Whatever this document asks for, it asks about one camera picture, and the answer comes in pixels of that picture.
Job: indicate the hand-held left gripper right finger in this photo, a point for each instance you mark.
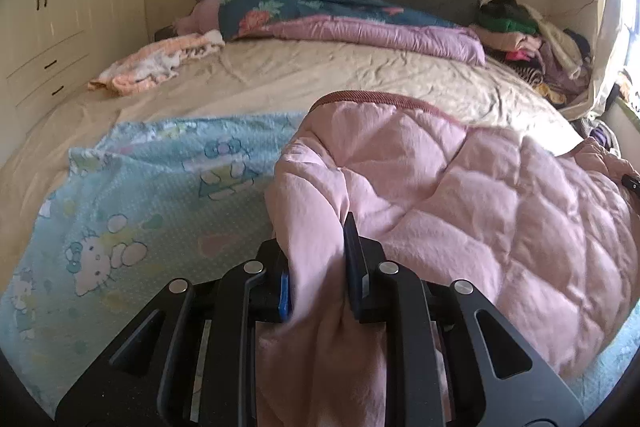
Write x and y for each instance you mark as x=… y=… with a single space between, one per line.
x=352 y=272

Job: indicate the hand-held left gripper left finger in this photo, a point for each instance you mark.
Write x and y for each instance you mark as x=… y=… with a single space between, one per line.
x=283 y=297

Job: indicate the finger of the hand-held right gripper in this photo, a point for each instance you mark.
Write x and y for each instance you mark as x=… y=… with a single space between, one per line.
x=632 y=183

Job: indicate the pink quilted jacket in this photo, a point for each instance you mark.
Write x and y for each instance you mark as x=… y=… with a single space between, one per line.
x=450 y=207

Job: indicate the pile of mixed clothes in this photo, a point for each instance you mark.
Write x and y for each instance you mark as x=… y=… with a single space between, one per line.
x=515 y=27

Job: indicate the purple cloth bundle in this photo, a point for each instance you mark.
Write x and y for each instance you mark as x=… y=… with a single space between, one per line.
x=602 y=137

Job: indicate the blue cartoon print blanket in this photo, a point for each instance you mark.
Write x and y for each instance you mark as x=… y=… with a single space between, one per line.
x=150 y=207

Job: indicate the cream curtain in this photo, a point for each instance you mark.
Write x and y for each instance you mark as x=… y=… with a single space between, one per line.
x=607 y=7

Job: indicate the bed with beige sheet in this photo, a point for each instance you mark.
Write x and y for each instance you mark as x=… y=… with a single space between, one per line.
x=300 y=77

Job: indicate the dark floral quilt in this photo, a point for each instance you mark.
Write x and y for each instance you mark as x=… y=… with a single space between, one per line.
x=350 y=32

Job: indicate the pink floral small garment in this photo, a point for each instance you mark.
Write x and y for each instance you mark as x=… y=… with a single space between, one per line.
x=150 y=62

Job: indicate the pink pillow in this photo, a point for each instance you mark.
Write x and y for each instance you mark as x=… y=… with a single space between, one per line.
x=200 y=16

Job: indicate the white wardrobe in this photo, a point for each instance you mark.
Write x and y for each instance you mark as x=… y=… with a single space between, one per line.
x=60 y=7

